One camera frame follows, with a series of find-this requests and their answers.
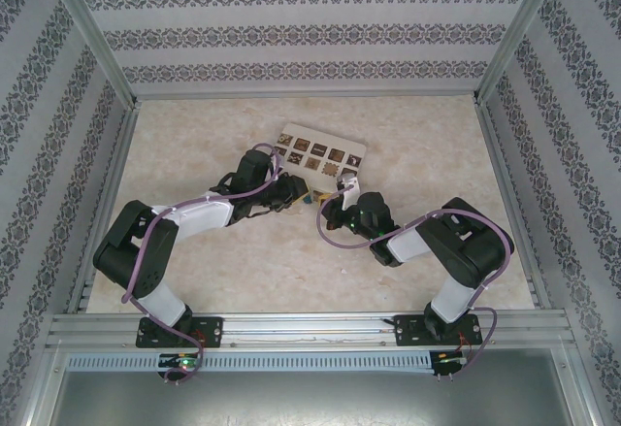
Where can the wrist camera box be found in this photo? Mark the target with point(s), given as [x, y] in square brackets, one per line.
[349, 190]
[278, 166]

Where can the small circuit board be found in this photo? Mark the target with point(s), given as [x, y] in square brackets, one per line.
[448, 358]

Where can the aluminium mounting rail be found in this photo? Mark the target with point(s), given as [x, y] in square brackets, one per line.
[301, 324]

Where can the aluminium frame post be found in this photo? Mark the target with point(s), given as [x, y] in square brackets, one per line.
[515, 33]
[95, 33]

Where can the grey sheet metal tray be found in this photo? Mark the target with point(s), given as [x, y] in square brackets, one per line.
[310, 402]

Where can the white box with brown pictures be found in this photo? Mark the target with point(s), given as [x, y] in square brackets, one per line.
[320, 154]

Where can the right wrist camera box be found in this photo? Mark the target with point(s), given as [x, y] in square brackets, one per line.
[349, 190]

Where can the circuit board with green light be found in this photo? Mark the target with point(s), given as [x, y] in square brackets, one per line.
[182, 362]

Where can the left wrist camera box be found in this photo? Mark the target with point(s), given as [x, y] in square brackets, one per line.
[278, 166]

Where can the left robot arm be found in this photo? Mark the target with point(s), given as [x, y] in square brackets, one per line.
[131, 251]

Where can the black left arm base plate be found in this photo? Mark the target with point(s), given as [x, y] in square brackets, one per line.
[213, 331]

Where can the blue padlock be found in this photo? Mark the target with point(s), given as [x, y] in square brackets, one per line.
[307, 199]

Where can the aluminium table side rail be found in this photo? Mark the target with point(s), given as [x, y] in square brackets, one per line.
[116, 164]
[500, 164]

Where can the aluminium frame cross beam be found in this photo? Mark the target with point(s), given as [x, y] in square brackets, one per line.
[305, 94]

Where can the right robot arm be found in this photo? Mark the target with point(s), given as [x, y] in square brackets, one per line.
[466, 251]

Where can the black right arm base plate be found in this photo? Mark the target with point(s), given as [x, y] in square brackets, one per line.
[405, 329]

